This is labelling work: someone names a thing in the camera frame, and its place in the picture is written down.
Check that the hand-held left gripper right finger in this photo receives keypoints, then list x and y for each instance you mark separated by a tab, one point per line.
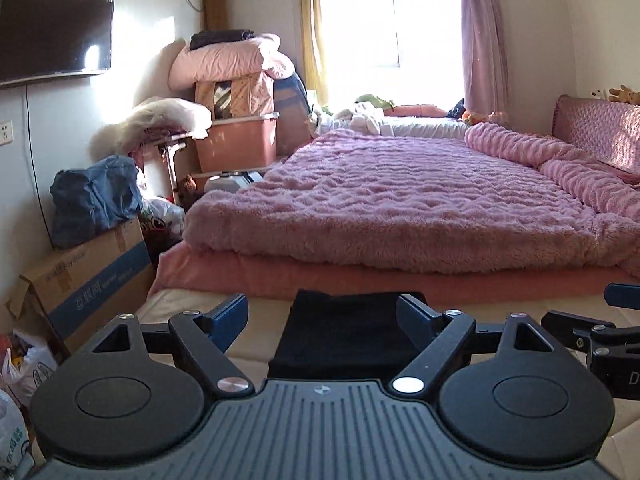
411	315

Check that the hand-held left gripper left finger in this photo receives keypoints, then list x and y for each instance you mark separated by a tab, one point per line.
232	315

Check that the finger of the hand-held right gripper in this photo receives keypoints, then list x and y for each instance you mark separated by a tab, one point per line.
570	324
624	295

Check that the black pants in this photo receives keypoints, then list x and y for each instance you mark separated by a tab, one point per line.
340	330

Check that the salmon bed sheet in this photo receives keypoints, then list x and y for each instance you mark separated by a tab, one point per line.
350	280

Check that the patterned plastic bag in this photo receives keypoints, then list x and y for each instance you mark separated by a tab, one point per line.
165	215

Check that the pink fluffy blanket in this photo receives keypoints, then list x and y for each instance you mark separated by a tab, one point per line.
375	195

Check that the cardboard box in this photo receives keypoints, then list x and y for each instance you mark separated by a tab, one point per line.
100	280

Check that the pink quilted headboard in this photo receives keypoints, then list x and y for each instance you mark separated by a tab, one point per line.
600	130

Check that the pink plastic storage bin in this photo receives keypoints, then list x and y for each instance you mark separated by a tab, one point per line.
235	145

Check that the pile of white clothes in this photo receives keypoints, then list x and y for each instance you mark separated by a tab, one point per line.
365	121

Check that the brown plush toy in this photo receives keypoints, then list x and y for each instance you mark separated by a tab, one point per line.
625	94

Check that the pink long cushion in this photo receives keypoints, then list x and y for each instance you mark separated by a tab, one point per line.
417	110

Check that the orange plush toy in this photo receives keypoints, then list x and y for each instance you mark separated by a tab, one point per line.
472	117

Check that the white plastic bag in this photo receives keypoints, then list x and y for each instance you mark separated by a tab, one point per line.
11	435
30	370

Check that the dark cloth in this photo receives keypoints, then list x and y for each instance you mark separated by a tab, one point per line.
456	109

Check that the white fluffy blanket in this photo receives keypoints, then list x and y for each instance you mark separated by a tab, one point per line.
165	115

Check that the green plush toy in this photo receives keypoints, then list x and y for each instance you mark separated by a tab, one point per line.
375	101

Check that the blue bag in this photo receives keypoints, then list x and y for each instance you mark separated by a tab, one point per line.
291	105

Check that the pink fabric storage bag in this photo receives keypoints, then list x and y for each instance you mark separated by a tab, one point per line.
256	95

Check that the pink folded quilt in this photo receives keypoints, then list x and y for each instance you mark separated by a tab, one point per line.
225	62

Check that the dark folded clothes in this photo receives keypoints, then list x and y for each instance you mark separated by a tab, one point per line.
215	39

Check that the pink curtain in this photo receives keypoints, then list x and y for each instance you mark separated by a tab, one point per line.
480	35

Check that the window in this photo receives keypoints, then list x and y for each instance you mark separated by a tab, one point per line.
390	25

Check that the yellow curtain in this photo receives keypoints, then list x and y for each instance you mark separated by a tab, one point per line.
310	20

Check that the brown rolled mat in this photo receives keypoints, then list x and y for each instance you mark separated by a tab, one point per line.
215	5

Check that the white wall socket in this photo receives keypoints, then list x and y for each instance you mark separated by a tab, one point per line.
5	132

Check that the wall-mounted television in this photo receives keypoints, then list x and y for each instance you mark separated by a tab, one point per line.
50	35

